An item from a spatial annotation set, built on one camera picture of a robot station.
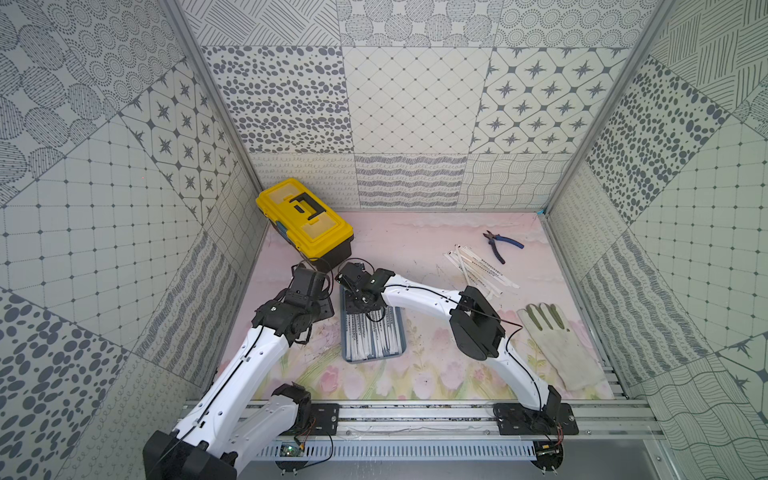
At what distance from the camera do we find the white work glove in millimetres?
820

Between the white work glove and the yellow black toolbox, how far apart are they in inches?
24.9

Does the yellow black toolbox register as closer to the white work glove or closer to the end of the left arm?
the end of the left arm

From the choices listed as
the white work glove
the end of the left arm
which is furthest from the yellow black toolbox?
the white work glove

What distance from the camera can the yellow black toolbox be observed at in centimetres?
92
